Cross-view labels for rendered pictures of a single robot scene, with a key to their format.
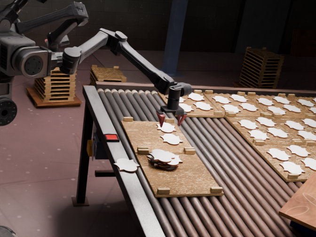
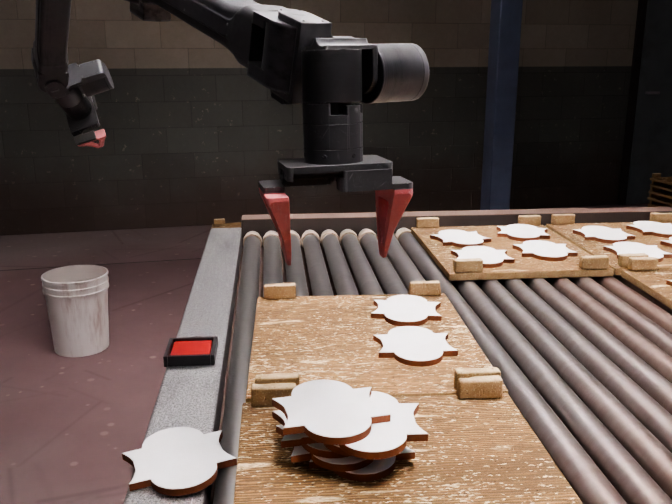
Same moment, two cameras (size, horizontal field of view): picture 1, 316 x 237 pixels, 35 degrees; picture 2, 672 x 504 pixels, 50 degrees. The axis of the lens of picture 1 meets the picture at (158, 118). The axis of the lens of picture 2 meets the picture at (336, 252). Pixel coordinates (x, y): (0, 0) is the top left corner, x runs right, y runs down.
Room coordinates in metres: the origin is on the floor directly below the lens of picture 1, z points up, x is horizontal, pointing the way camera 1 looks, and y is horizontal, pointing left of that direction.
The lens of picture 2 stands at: (1.57, -0.24, 1.37)
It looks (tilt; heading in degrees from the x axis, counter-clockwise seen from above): 15 degrees down; 15
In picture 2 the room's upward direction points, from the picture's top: straight up
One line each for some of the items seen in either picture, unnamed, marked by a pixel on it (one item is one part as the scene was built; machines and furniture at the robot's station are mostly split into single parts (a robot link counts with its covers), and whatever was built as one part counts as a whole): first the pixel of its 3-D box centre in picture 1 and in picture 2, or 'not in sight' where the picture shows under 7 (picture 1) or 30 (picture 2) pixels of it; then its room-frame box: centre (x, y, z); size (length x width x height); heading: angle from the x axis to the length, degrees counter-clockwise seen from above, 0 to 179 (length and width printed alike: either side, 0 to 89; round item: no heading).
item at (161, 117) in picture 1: (164, 118); (300, 216); (2.23, -0.03, 1.22); 0.07 x 0.07 x 0.09; 27
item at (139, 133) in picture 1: (156, 137); (363, 340); (2.63, -0.01, 0.93); 0.41 x 0.35 x 0.02; 18
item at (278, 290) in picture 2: (128, 119); (279, 290); (2.77, 0.18, 0.95); 0.06 x 0.02 x 0.03; 108
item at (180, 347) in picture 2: (111, 138); (191, 351); (2.53, 0.24, 0.92); 0.06 x 0.06 x 0.01; 20
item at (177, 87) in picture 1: (175, 92); (337, 76); (2.25, -0.06, 1.35); 0.07 x 0.06 x 0.07; 140
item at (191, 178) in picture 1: (177, 173); (403, 493); (2.23, -0.14, 0.93); 0.41 x 0.35 x 0.02; 19
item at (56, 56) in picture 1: (50, 60); not in sight; (2.13, 0.52, 1.45); 0.09 x 0.08 x 0.12; 48
